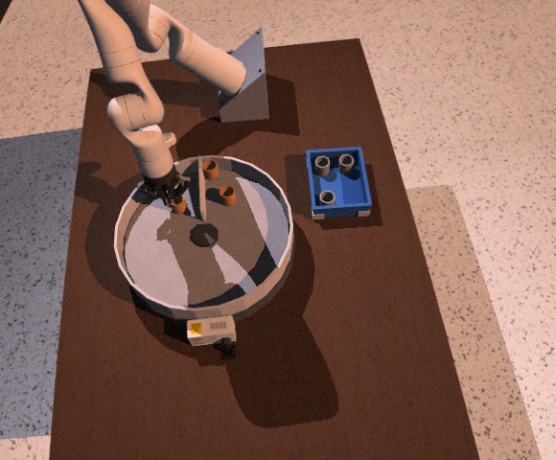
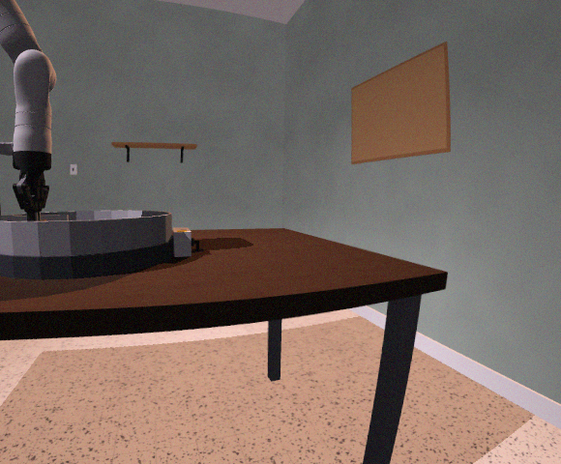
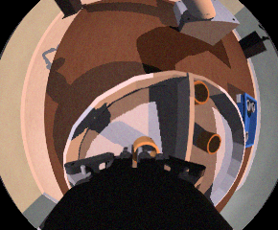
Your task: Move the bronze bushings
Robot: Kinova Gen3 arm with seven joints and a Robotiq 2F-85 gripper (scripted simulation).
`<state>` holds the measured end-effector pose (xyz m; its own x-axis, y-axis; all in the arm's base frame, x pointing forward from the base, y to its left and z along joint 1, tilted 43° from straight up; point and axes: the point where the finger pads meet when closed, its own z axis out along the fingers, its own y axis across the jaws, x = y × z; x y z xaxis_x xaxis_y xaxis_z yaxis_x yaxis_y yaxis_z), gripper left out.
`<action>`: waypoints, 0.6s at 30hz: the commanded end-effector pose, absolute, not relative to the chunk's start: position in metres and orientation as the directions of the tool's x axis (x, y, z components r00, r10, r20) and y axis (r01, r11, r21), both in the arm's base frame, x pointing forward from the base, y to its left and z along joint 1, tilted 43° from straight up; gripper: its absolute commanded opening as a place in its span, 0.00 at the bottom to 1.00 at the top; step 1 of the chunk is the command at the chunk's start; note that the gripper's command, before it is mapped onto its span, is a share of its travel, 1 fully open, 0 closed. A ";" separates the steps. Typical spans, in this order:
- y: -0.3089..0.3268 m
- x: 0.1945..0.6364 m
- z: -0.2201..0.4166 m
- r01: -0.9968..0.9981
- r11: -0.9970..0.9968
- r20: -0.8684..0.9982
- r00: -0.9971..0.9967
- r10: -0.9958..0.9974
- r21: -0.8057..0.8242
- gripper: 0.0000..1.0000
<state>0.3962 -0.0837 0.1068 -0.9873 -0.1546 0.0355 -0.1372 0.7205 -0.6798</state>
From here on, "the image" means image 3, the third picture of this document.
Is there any blue open-top crate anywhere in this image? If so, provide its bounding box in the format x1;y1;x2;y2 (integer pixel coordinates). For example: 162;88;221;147
236;93;257;148

